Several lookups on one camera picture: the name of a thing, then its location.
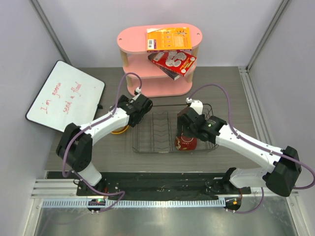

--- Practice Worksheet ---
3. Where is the red patterned bowl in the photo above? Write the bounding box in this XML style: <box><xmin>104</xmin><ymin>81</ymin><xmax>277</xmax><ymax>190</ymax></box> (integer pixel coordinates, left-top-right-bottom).
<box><xmin>175</xmin><ymin>135</ymin><xmax>197</xmax><ymax>151</ymax></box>

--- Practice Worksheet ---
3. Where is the black wire dish rack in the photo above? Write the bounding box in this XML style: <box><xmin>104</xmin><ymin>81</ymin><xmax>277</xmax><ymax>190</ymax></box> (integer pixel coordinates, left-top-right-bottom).
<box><xmin>132</xmin><ymin>104</ymin><xmax>218</xmax><ymax>154</ymax></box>

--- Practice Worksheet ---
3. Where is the yellow bowl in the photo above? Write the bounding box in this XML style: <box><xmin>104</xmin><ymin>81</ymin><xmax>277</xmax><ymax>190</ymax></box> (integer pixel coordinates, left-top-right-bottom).
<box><xmin>111</xmin><ymin>125</ymin><xmax>129</xmax><ymax>135</ymax></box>

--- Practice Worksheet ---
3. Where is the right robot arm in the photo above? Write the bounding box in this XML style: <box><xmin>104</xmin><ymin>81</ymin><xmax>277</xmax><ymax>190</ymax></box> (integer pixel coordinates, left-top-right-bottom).
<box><xmin>177</xmin><ymin>107</ymin><xmax>301</xmax><ymax>197</ymax></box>

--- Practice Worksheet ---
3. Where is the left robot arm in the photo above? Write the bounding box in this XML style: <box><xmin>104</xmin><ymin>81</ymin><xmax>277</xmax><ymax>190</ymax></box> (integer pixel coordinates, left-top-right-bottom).
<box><xmin>56</xmin><ymin>93</ymin><xmax>153</xmax><ymax>196</ymax></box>

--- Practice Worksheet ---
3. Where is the pink three-tier shelf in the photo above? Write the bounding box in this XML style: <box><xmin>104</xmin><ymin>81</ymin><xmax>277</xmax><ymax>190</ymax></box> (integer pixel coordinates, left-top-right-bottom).
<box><xmin>117</xmin><ymin>23</ymin><xmax>203</xmax><ymax>97</ymax></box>

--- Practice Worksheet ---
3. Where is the red book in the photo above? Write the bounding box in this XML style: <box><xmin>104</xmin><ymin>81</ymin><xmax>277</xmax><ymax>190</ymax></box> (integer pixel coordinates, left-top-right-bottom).
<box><xmin>148</xmin><ymin>51</ymin><xmax>197</xmax><ymax>80</ymax></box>

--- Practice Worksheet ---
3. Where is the white dry-erase board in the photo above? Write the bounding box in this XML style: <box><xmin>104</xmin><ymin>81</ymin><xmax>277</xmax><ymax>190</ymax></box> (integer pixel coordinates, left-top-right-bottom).
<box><xmin>26</xmin><ymin>60</ymin><xmax>105</xmax><ymax>132</ymax></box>

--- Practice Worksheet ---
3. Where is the orange book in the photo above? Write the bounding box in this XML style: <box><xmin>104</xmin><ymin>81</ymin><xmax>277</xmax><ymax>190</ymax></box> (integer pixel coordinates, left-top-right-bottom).
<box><xmin>146</xmin><ymin>27</ymin><xmax>192</xmax><ymax>52</ymax></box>

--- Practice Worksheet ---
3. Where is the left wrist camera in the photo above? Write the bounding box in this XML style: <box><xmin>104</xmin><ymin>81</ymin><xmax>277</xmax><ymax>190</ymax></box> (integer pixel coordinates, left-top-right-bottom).
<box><xmin>134</xmin><ymin>87</ymin><xmax>141</xmax><ymax>96</ymax></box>

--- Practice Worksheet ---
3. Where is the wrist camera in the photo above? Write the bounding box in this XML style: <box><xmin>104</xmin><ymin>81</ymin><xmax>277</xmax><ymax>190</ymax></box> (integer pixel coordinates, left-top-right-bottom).
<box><xmin>186</xmin><ymin>97</ymin><xmax>203</xmax><ymax>115</ymax></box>
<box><xmin>134</xmin><ymin>87</ymin><xmax>141</xmax><ymax>96</ymax></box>

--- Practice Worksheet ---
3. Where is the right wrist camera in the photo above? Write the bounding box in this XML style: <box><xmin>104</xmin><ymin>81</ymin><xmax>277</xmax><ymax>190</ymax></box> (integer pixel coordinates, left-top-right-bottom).
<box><xmin>186</xmin><ymin>97</ymin><xmax>203</xmax><ymax>115</ymax></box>

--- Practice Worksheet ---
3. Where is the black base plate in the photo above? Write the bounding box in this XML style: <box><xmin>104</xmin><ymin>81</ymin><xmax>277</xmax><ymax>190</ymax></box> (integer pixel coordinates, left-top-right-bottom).
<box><xmin>76</xmin><ymin>169</ymin><xmax>252</xmax><ymax>200</ymax></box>

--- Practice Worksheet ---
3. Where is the white slotted cable duct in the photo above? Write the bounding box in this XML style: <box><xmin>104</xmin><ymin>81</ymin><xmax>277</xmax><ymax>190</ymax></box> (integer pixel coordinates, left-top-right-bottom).
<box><xmin>42</xmin><ymin>198</ymin><xmax>225</xmax><ymax>208</ymax></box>

